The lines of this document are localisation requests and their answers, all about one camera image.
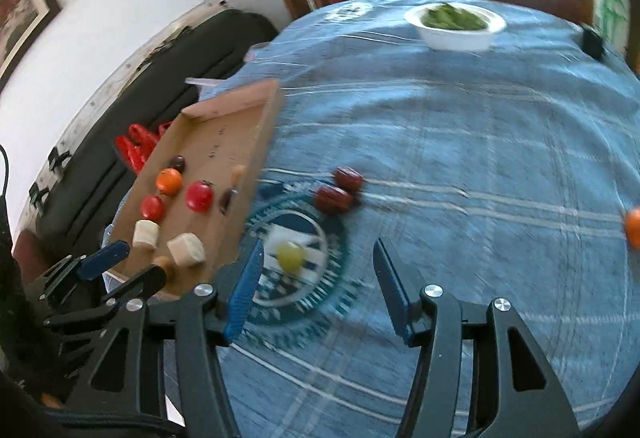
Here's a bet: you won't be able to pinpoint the white bread cube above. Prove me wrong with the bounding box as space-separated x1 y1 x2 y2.
132 219 160 250

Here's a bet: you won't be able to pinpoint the beige cheese block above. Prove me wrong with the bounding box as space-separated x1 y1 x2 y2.
166 232 206 267

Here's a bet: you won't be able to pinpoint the green grape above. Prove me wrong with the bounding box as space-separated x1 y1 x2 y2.
276 241 306 274

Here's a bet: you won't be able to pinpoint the large red tomato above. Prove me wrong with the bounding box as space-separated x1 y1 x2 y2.
140 194 165 222
186 180 215 213

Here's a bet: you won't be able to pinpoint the orange tangerine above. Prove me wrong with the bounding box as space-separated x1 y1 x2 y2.
624 207 640 250
155 167 183 198

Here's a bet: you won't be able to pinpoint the red jujube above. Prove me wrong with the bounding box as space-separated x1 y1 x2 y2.
312 184 355 215
332 166 364 194

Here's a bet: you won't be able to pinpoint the small dark grape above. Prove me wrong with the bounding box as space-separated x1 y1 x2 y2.
168 155 186 174

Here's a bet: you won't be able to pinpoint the brown longan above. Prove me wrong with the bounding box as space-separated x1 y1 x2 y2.
231 164 246 189
152 256 176 282

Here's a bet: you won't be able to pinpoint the dark purple plum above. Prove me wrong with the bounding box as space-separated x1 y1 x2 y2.
218 188 236 215

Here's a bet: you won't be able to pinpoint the left hand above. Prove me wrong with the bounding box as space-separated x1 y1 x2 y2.
40 392 64 410

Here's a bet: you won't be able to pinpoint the brown cardboard tray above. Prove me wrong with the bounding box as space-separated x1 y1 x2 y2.
110 80 284 297

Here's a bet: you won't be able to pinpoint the black sofa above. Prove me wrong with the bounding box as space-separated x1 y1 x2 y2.
36 9 278 264

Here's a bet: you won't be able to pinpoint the blue plaid tablecloth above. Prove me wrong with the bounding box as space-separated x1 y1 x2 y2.
220 0 639 437

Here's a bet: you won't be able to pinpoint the clear plastic bag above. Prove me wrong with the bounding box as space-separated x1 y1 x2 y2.
184 42 269 101

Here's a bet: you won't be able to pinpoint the white bowl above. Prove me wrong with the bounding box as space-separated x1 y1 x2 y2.
404 2 506 52

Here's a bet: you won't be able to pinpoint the green leafy vegetables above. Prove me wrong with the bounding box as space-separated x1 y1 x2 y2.
421 4 488 32

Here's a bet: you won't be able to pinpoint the small black box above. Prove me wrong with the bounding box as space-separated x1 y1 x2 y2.
580 24 605 61

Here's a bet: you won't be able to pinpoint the black wrist strap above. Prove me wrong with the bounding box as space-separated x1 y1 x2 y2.
0 144 14 269

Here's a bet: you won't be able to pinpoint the framed wall picture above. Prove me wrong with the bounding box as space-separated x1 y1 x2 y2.
1 0 62 88

